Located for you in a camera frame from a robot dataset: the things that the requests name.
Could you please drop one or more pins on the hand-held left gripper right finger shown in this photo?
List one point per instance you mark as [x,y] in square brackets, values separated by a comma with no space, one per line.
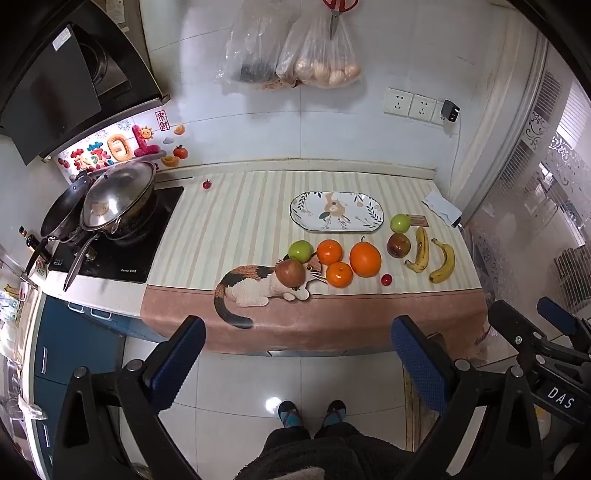
[418,364]

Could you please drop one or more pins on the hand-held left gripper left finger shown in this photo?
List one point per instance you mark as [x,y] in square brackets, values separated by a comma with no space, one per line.
[178,364]

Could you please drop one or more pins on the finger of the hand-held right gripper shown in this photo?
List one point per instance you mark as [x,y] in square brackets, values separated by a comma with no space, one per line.
[556,314]
[508,321]

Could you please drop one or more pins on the yellow banana with sticker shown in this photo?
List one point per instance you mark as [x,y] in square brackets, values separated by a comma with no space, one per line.
[421,251]

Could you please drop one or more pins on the large orange with stem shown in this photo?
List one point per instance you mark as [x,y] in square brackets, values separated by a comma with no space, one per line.
[365,259]

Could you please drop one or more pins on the small orange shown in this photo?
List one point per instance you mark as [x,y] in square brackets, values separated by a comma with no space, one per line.
[340,274]
[329,252]

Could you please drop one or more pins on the dark red apple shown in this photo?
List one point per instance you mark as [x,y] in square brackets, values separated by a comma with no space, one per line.
[398,245]

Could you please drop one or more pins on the green apple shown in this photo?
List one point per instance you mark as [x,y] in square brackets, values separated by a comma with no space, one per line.
[400,223]
[300,250]

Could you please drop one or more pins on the oval leaf-patterned plate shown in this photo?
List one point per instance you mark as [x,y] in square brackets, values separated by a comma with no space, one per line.
[337,211]

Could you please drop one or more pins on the person's right shoe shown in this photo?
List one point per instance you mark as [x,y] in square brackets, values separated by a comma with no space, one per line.
[334,412]

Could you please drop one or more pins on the person's shoe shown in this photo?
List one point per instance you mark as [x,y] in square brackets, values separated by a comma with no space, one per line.
[290,413]
[334,412]

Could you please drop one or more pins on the blue kitchen cabinet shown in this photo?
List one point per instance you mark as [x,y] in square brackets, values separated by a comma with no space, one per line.
[78,341]

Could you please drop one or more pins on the black induction cooktop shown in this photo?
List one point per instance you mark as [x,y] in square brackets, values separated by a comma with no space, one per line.
[134,265]

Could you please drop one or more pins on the frosted glass door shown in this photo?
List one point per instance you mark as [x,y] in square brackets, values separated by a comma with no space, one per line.
[521,207]

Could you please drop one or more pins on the person's left shoe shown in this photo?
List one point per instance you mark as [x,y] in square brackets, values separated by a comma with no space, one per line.
[290,413]

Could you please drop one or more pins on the brown card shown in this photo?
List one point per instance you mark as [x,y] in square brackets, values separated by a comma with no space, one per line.
[418,220]

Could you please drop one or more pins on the steel wok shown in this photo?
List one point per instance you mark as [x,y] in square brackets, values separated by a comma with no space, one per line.
[136,219]

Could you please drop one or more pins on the striped cat-print mat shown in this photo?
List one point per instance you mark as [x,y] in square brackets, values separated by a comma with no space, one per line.
[240,207]

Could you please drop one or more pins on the dark sauce bottle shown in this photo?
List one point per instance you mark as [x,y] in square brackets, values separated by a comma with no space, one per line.
[34,258]

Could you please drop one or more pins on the glass wok lid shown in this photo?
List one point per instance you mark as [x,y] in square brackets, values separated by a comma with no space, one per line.
[117,194]

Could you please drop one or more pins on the black frying pan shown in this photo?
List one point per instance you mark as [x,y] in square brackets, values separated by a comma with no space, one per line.
[60,212]

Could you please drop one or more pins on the black plug charger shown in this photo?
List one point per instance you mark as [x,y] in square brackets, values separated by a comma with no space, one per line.
[450,110]

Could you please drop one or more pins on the black range hood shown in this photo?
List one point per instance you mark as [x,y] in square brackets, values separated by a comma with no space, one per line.
[55,92]

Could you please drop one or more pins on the plastic bag with eggs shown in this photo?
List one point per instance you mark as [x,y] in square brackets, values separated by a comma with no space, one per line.
[323,64]

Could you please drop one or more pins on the plastic bag with dark contents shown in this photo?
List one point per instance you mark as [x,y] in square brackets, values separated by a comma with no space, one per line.
[251,50]

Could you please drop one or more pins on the colourful wall stickers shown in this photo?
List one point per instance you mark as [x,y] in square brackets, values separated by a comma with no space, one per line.
[120,147]

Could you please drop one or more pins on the white wall outlet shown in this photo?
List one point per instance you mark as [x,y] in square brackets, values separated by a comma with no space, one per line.
[398,102]
[422,108]

